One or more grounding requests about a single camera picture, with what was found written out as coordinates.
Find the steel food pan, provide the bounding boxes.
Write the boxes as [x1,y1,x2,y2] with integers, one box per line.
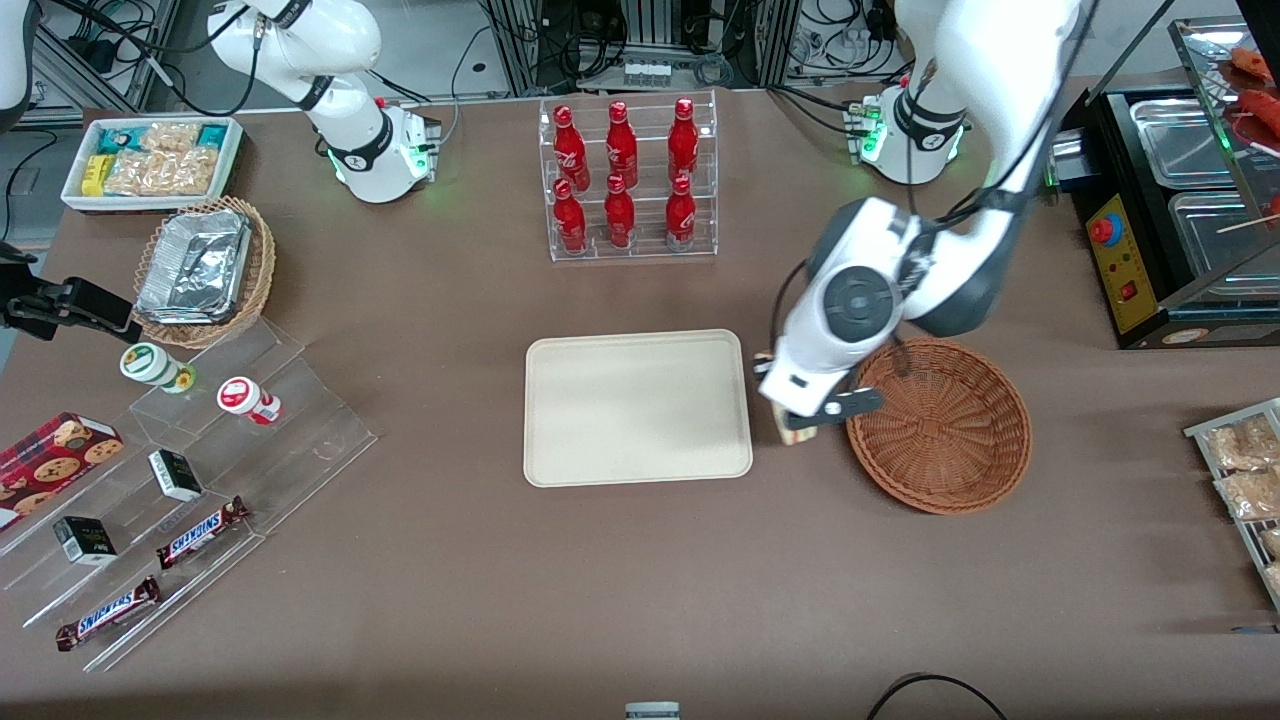
[1130,97,1227,189]
[1168,190,1280,293]

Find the red lidded yogurt cup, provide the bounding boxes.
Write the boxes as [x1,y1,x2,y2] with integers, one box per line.
[217,376,282,426]

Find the stacked aluminium foil trays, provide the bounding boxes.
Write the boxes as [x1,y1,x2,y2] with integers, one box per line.
[135,210,253,326]

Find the white rectangular snack bin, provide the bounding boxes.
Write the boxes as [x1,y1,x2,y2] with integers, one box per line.
[60,116,244,214]

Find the small black box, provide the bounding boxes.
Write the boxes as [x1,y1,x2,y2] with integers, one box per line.
[53,516,118,566]
[148,449,204,502]

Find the black hot food display case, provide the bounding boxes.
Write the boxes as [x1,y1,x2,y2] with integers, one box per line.
[1050,15,1280,351]

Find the clear acrylic stepped shelf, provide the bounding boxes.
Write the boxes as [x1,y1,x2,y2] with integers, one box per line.
[0,318,379,673]

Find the green lidded yogurt cup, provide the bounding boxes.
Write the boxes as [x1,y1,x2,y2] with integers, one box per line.
[120,343,196,394]

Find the red cola bottle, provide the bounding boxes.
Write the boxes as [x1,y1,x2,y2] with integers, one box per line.
[665,175,697,251]
[605,101,639,189]
[553,178,588,254]
[553,104,591,191]
[668,98,700,184]
[603,174,636,249]

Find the red plaid cookie box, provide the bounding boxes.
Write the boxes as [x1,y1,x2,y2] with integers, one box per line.
[0,412,126,531]

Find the brown round wicker basket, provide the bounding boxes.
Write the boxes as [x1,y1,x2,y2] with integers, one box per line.
[845,338,1033,516]

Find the small clear cracker bag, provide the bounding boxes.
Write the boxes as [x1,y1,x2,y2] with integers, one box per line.
[140,121,201,153]

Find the aluminium equipment frame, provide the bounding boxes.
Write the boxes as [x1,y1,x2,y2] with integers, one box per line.
[480,0,801,96]

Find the metal snack tray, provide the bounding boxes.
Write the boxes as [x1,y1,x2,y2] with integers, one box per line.
[1184,398,1280,611]

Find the cream plastic tray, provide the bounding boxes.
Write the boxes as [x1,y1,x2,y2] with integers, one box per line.
[524,329,754,489]

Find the black looped cable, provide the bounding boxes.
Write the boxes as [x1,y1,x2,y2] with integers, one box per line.
[866,673,1009,720]

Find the Snickers chocolate bar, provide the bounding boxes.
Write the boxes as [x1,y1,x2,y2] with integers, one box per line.
[55,577,162,652]
[156,497,251,571]

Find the clear acrylic bottle rack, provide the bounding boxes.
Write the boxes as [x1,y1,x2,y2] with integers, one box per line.
[538,90,719,263]

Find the large clear cracker bag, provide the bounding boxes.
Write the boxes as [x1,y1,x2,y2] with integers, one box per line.
[103,147,221,197]

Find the light oval wicker basket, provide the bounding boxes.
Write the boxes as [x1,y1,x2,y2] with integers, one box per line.
[132,196,277,349]

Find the triangle sandwich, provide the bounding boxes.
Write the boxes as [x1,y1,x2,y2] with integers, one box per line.
[753,350,847,447]

